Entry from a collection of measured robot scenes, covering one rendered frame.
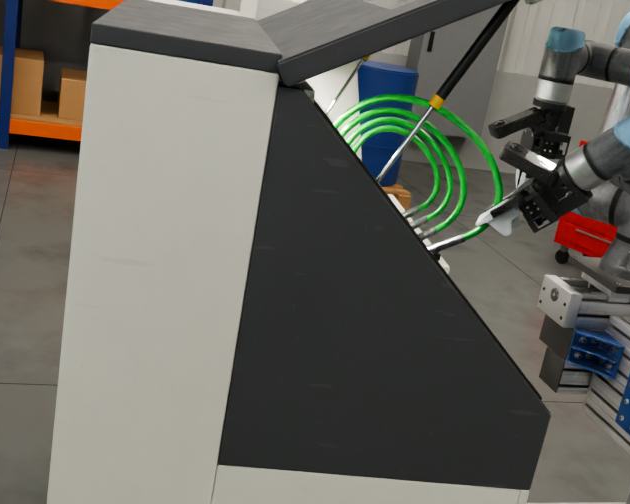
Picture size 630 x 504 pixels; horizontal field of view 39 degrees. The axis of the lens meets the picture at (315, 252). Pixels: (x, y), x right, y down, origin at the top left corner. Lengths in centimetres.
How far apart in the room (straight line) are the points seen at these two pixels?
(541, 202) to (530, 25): 759
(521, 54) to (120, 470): 795
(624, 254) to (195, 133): 128
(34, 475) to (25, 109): 440
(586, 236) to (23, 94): 416
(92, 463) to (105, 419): 9
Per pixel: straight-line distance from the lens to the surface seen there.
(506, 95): 912
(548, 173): 161
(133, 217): 140
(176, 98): 135
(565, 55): 193
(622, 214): 231
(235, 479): 160
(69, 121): 694
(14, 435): 316
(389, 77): 663
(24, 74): 694
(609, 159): 156
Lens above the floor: 163
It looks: 18 degrees down
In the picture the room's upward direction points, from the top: 10 degrees clockwise
